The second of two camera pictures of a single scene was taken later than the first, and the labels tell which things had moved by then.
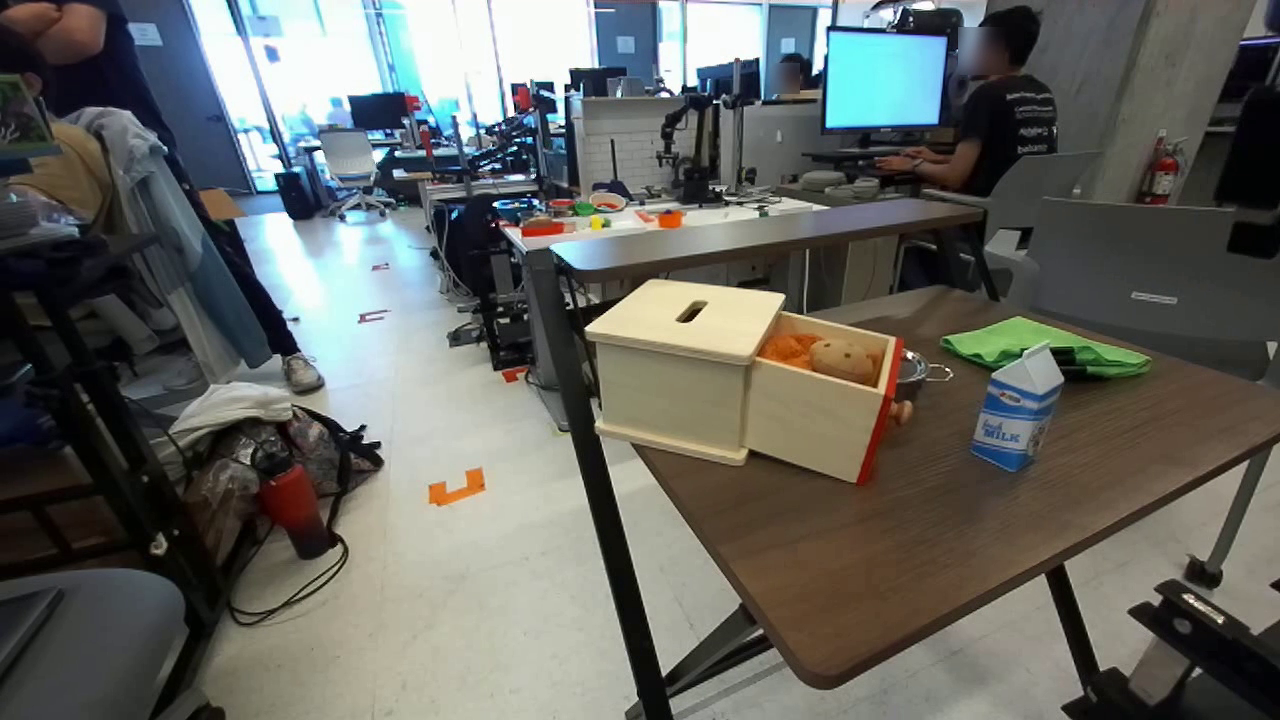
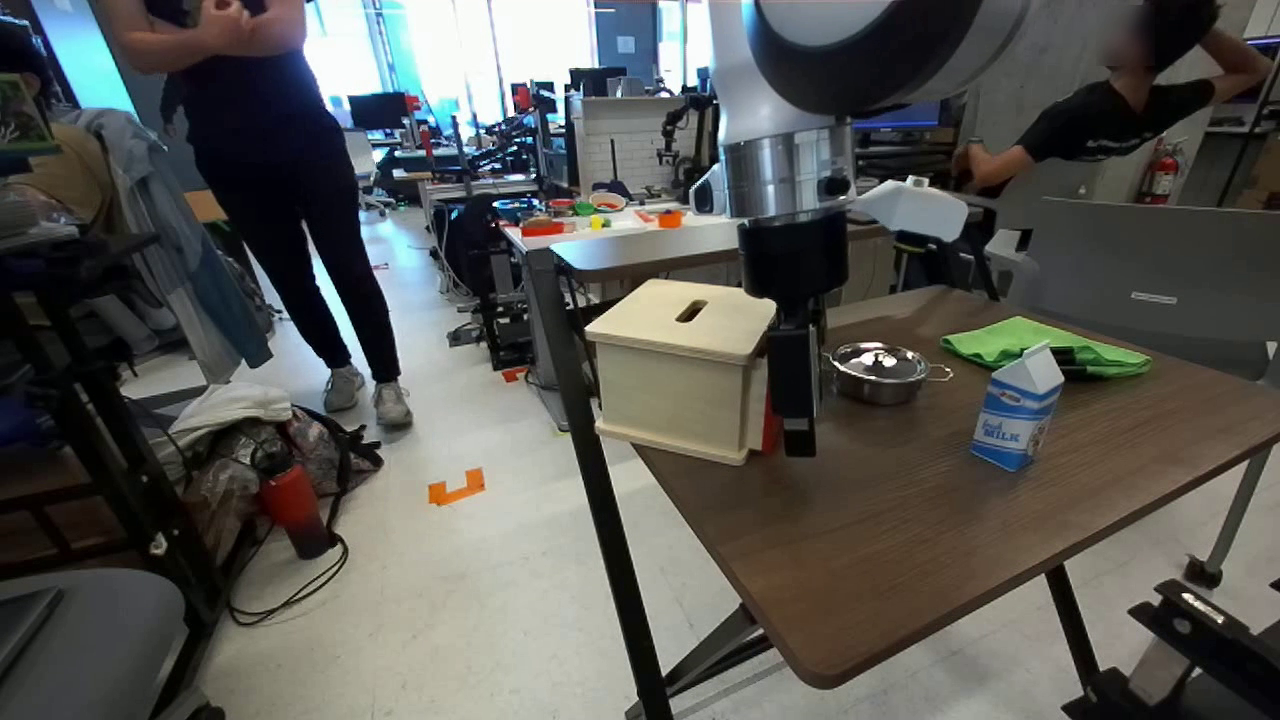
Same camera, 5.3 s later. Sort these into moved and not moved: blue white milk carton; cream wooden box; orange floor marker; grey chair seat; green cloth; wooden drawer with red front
Moved: wooden drawer with red front
Not moved: grey chair seat; orange floor marker; blue white milk carton; green cloth; cream wooden box
